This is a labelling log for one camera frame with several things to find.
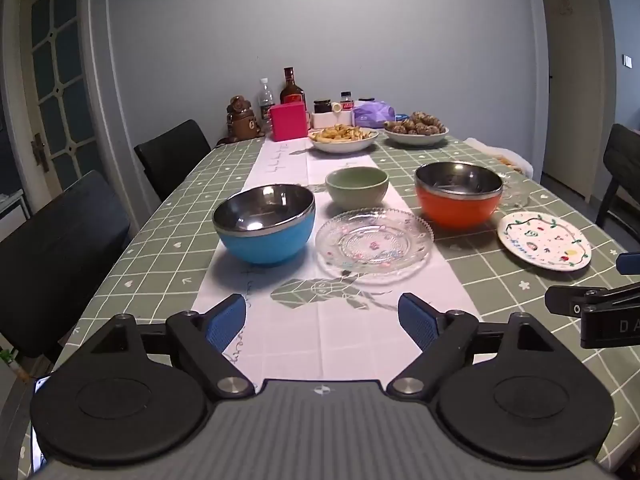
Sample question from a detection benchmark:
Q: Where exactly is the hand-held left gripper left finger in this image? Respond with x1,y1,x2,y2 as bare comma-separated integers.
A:
90,293,257,400

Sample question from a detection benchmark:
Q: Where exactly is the blue steel bowl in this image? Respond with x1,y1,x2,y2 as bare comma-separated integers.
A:
212,184,317,267

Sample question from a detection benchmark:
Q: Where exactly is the white organiser tray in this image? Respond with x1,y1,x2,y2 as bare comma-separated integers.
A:
309,109,356,130

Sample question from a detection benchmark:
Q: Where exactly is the white painted plate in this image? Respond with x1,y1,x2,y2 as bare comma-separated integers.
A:
496,211,593,272

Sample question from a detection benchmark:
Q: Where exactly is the white deer table runner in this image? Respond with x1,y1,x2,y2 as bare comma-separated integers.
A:
192,137,482,382

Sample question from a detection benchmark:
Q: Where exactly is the black chair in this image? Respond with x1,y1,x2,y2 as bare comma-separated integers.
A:
0,169,132,362
133,119,212,204

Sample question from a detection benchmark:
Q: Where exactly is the dark wooden chair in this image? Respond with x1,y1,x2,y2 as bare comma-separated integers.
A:
594,123,640,242

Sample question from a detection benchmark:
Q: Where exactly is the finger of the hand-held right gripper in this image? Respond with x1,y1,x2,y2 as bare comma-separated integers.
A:
615,251,640,276
544,282,640,317

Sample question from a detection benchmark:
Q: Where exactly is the white plastic bag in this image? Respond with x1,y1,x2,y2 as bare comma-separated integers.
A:
464,137,534,176

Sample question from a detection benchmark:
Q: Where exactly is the white bowl of brown snacks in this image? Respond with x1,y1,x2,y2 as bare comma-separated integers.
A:
383,111,450,148

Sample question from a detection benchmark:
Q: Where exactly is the white bowl of fries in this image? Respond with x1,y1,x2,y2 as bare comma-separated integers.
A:
308,124,380,154

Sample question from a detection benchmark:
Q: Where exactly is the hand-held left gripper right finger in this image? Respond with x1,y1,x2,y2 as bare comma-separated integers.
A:
387,292,557,400

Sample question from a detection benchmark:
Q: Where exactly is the clear water bottle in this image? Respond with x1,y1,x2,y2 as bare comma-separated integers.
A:
258,78,275,121

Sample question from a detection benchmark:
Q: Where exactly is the door handle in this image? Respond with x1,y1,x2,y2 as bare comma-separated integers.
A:
30,133,51,172

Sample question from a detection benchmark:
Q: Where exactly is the brown bear bottle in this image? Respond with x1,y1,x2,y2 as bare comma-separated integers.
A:
216,95,266,147

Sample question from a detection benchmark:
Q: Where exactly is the green ceramic bowl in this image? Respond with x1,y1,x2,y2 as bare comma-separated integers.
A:
325,166,390,211

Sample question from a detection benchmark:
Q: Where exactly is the pink box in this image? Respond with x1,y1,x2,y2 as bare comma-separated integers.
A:
268,101,310,142

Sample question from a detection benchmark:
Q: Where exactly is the brown liquor bottle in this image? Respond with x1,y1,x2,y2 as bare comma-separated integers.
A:
279,66,307,106

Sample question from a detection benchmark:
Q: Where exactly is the plain door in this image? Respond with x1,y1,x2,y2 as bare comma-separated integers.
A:
537,0,622,197

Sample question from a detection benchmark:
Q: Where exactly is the purple bag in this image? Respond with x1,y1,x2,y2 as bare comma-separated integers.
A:
352,100,398,129

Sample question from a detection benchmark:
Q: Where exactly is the glass-paned door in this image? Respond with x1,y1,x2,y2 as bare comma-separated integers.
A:
0,0,103,198

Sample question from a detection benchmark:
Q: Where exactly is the orange steel bowl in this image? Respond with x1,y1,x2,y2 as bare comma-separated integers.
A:
414,161,504,231

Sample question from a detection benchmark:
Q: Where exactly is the clear glass flowered plate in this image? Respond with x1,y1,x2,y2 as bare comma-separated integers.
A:
314,208,435,277

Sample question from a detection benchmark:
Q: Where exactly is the white shelf unit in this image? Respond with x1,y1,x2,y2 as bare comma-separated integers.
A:
0,189,30,241

